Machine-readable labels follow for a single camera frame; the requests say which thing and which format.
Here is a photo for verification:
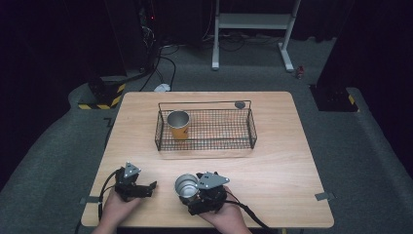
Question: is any person's left hand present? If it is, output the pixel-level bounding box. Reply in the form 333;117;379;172
96;189;143;234

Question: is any left hand-held gripper cable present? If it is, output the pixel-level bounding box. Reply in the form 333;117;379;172
96;169;119;222

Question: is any hand-held gripper cable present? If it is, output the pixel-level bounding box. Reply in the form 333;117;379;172
225;191;272;232
96;169;119;222

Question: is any black stand base yellow mark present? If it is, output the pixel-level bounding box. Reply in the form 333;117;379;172
308;83;361;113

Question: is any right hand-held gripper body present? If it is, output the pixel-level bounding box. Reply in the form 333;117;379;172
185;172;231;216

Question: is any person's right hand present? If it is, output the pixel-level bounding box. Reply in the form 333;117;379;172
198;185;253;234

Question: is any black computer tower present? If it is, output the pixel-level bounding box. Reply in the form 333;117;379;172
102;0;161;75

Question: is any black floor cable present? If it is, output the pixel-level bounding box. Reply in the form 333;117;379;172
138;44;180;93

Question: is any right hand-held gripper cable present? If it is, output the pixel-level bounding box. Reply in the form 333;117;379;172
225;191;272;232

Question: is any white metal stand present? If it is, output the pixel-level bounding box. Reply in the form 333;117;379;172
210;0;302;73

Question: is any orange paper cup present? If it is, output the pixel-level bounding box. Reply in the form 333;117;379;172
166;109;191;141

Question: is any bundle of black cables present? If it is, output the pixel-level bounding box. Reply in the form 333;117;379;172
202;29;284;53

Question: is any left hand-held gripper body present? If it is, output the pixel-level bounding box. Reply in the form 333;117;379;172
114;161;154;203

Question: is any black wire basket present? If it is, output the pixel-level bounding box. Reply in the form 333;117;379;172
154;99;258;152

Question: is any grey tape strip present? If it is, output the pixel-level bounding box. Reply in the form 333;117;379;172
314;191;337;202
79;195;101;206

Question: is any black yellow striped stand base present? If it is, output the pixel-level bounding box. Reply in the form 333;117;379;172
77;75;128;111

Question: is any silver metal cup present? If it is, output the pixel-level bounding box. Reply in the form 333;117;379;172
173;173;201;200

